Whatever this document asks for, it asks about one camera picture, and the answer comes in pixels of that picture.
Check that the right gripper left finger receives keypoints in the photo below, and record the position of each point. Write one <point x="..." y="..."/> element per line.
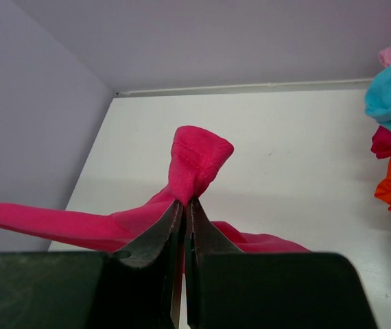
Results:
<point x="137" y="286"/>

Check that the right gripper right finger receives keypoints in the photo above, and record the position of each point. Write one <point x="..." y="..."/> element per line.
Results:
<point x="228" y="288"/>

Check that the magenta t-shirt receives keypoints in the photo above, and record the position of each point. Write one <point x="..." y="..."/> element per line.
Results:
<point x="197" y="155"/>

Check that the red t-shirt in pile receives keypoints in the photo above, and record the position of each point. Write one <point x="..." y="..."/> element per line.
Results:
<point x="381" y="143"/>

